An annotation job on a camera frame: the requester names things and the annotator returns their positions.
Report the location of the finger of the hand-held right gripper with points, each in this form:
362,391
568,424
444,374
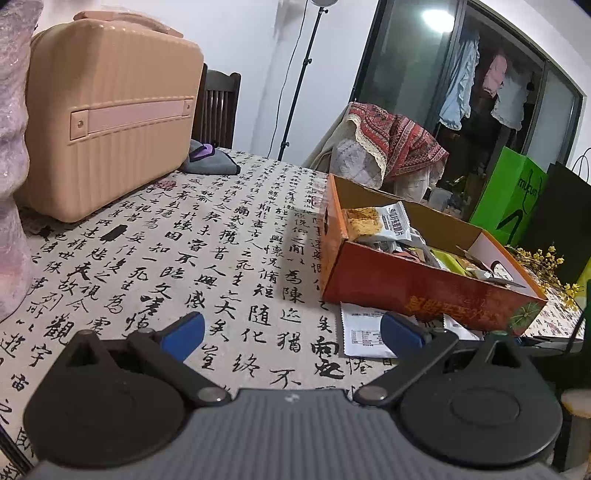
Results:
558,342

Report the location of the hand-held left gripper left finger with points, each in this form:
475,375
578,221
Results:
182,337

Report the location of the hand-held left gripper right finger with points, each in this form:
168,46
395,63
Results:
401,334

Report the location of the white snack sachet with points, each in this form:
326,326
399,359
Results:
461,327
360,332

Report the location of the orange cardboard box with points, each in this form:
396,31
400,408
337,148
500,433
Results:
392,281

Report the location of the green white snack packet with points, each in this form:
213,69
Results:
445,263

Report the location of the pile of white orange packets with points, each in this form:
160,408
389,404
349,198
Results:
374,221

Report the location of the yellow flower sprig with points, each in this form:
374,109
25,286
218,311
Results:
545,263

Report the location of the black paper bag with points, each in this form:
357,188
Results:
563,217

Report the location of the green paper bag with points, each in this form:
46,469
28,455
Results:
508,194

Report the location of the grey purple pouch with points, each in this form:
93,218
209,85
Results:
212,161

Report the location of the chair draped with red cloth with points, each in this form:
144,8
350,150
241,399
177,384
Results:
351,161

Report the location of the red patterned fringed cloth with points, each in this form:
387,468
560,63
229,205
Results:
401,138

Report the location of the dark wooden chair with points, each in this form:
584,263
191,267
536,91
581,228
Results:
219,110

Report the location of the hanging white garment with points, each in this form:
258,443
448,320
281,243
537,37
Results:
512,99

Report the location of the pink ribbed hard case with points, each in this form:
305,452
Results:
115,92

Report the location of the hanging blue garment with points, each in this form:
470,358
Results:
459,83

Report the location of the hanging pink garment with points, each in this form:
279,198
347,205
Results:
495,76

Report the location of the dark framed glass door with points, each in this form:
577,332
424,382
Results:
406,60

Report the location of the studio light on stand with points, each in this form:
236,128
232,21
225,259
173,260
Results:
302,69

